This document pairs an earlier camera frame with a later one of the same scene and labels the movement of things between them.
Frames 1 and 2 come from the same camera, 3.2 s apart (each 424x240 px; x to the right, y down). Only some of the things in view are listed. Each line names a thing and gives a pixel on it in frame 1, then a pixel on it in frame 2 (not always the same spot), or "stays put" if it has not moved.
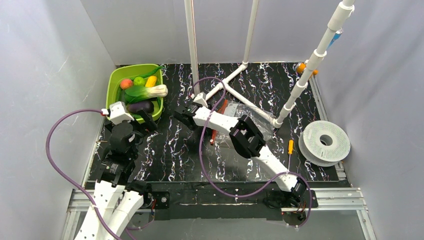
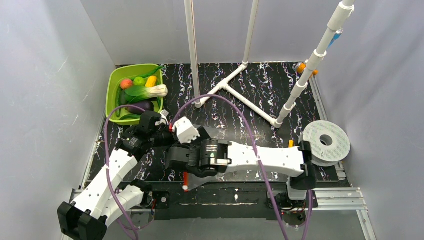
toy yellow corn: [151, 81] stays put
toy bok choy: [139, 93] stays put
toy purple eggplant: [148, 105] stays put
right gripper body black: [185, 116] -> [175, 158]
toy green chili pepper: [148, 74] stays put
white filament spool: [324, 143] stays put
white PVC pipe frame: [342, 12] stays put
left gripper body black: [139, 120] -> [149, 122]
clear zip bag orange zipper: [264, 125] -> [236, 170]
